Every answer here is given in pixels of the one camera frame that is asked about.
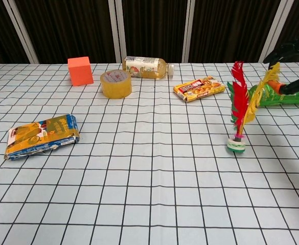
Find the colourful feather shuttlecock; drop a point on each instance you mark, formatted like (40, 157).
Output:
(240, 102)

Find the blue yellow crushed carton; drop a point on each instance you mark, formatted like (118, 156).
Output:
(42, 136)

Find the brown packing tape roll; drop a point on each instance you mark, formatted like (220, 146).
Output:
(116, 88)

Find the orange foam cube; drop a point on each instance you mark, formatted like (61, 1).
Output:
(80, 71)

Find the amber tea plastic bottle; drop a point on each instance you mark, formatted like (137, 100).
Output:
(146, 67)

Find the white metal frame post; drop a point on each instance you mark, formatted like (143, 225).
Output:
(188, 30)
(118, 30)
(274, 33)
(21, 32)

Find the blue white checked tablecloth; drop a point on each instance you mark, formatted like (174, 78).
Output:
(149, 191)

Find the orange snack food pack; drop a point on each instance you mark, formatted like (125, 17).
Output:
(200, 89)

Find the green tea plastic bottle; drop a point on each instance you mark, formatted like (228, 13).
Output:
(289, 99)

